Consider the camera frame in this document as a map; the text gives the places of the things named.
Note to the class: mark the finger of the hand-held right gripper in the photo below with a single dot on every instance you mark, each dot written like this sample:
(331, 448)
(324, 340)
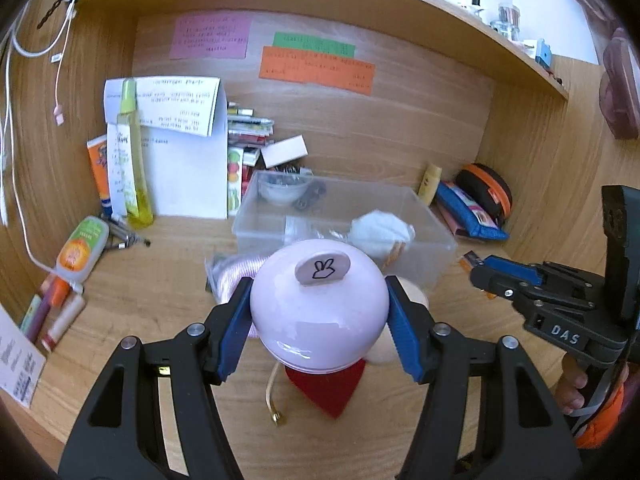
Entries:
(515, 266)
(500, 285)

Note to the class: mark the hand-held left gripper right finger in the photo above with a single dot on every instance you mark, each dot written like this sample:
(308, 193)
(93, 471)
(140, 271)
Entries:
(404, 335)

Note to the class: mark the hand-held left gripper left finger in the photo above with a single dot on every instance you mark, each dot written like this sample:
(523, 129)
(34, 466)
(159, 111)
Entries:
(235, 332)

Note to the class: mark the beige round sponge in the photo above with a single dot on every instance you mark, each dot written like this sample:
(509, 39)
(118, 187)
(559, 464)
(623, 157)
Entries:
(417, 295)

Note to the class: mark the pink striped plastic bag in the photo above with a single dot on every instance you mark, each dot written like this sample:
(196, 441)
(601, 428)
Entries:
(230, 272)

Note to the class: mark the pink round lidded jar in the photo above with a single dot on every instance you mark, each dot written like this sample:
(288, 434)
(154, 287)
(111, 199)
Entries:
(320, 320)

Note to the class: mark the clear plastic storage box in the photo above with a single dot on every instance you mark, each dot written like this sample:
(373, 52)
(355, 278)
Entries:
(325, 210)

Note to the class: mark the person's right forearm orange sleeve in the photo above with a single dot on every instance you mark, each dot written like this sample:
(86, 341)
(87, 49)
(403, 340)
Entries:
(602, 420)

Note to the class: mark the wooden desktop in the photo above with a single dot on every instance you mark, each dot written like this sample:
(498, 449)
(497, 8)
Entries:
(165, 285)

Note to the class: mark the person's right hand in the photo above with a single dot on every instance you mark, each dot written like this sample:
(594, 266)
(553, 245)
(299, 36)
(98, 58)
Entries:
(570, 385)

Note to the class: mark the small orange black packet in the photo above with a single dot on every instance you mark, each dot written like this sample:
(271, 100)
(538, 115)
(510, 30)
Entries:
(471, 259)

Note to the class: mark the blue fabric pouch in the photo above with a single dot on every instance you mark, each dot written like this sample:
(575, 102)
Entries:
(470, 212)

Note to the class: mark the pink wallet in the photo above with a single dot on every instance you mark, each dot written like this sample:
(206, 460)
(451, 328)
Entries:
(452, 220)

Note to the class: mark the small wooden clothespin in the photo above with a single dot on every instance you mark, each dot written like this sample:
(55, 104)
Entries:
(393, 254)

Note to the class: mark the black orange round case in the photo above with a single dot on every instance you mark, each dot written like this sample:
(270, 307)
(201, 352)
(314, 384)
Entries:
(492, 185)

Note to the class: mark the red felt piece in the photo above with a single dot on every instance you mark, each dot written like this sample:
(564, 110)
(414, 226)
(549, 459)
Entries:
(327, 390)

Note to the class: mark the white crumpled cloth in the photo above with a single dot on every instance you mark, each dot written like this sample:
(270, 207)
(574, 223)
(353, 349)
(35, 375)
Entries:
(380, 230)

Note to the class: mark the cream tube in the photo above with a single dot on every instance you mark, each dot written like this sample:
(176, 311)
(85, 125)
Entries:
(430, 182)

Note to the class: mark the small clear bowl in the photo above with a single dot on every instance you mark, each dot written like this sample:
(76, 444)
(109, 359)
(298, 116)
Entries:
(281, 190)

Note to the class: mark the fruit sticker sheet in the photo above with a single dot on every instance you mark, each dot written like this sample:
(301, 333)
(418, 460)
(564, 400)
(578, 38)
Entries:
(235, 180)

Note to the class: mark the black binder clip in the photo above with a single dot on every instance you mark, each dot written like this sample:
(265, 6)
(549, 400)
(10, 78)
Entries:
(307, 195)

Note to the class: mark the white paper sheet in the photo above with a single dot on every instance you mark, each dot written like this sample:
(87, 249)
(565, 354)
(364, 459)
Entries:
(185, 175)

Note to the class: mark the white red lip balm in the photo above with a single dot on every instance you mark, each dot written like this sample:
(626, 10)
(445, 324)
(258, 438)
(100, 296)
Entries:
(62, 322)

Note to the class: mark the pile of metal binder clips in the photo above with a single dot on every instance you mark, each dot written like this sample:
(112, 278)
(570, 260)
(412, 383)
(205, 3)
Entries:
(292, 169)

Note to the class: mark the white bottle orange label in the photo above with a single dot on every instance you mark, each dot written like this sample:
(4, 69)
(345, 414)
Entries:
(82, 250)

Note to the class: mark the orange marker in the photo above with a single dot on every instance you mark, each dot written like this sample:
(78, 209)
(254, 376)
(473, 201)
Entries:
(59, 292)

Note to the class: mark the small white box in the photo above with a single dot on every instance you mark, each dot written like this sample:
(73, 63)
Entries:
(285, 152)

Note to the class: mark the purple marker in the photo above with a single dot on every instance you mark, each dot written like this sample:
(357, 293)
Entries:
(37, 317)

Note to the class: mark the yellow spray bottle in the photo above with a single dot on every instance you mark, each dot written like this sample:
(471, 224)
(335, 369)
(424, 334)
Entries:
(131, 160)

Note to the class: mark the stack of booklets and pens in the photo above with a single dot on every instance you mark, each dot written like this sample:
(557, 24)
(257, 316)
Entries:
(250, 127)

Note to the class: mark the orange tube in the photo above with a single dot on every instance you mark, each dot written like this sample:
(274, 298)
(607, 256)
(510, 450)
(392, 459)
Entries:
(98, 170)

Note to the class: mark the small blue toy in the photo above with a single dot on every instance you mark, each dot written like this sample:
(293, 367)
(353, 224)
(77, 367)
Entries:
(544, 54)

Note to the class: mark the white printed card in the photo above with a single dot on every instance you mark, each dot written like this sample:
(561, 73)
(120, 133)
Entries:
(17, 360)

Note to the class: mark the folded white written paper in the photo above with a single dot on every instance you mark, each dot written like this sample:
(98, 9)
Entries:
(175, 105)

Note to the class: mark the small glass jar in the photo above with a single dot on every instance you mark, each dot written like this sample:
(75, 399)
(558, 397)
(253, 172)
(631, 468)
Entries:
(506, 22)

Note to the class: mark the small nail polish bottle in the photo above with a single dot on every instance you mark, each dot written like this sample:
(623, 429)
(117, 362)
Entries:
(478, 7)

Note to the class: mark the orange paper note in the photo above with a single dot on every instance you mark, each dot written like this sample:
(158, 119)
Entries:
(320, 67)

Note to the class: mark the green paper note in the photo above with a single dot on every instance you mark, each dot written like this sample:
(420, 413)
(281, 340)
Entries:
(315, 45)

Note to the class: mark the pink paper note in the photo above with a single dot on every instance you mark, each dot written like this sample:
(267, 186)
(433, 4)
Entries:
(210, 35)

